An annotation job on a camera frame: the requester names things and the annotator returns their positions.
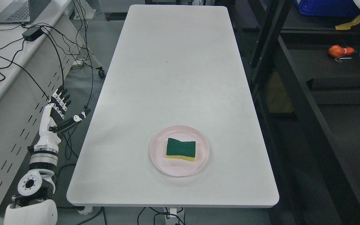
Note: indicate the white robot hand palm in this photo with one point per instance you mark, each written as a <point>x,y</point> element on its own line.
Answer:
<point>47,138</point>

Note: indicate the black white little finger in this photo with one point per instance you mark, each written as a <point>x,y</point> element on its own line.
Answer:
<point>60,92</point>

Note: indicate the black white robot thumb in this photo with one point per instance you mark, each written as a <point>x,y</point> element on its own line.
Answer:
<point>68,123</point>

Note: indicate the orange toy on shelf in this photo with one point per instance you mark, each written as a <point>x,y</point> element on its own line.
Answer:
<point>337,51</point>

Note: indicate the blue plastic bin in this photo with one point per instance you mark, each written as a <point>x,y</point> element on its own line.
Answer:
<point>327,8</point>

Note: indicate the black power adapter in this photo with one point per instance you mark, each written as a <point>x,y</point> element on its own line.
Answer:
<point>32,33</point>

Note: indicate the white perforated side desk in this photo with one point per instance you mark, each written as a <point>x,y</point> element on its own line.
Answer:
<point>29,72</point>

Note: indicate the green yellow sponge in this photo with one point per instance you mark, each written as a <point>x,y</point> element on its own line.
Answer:
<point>176,149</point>

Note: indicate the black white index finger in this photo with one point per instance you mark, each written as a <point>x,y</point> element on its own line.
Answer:
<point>58,113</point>

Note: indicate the white table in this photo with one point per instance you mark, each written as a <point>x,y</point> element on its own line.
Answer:
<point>174,65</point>

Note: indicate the black metal shelf rack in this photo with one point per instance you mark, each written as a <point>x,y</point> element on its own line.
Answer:
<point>308,106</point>

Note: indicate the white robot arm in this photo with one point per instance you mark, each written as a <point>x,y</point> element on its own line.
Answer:
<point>33,204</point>

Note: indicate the white power strip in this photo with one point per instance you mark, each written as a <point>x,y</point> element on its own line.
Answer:
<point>77,64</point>

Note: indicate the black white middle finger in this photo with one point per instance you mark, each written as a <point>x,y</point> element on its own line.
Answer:
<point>60,105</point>

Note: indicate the yellow tape strip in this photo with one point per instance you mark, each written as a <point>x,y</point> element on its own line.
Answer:
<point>348,25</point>

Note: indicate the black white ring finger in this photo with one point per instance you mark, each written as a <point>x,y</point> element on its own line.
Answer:
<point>59,98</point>

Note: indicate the grey laptop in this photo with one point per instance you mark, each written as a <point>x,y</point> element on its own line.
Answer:
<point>23,11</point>

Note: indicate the pink round plate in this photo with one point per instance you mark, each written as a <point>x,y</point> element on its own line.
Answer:
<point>179,167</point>

